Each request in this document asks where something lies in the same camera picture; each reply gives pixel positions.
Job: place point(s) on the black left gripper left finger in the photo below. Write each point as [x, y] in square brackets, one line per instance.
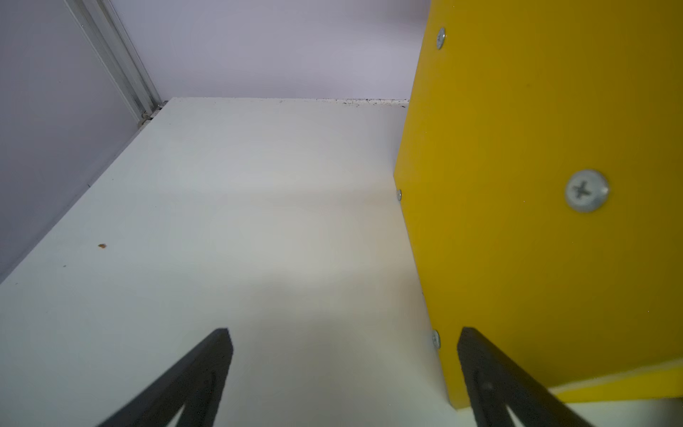
[189, 392]

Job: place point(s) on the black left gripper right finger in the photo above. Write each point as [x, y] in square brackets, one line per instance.
[498, 388]

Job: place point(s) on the aluminium cage frame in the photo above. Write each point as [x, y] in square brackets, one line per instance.
[107, 35]

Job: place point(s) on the yellow pink blue bookshelf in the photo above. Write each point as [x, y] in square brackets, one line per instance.
[541, 178]

